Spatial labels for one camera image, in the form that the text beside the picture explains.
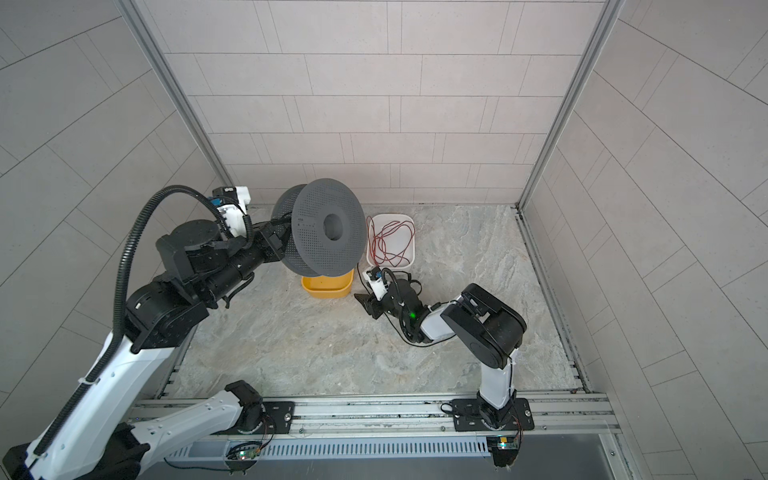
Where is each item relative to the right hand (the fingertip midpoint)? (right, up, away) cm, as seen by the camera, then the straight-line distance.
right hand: (361, 292), depth 88 cm
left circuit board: (-23, -29, -24) cm, 44 cm away
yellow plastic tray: (-10, +1, +2) cm, 10 cm away
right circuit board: (+35, -32, -20) cm, 52 cm away
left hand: (-8, +21, -32) cm, 39 cm away
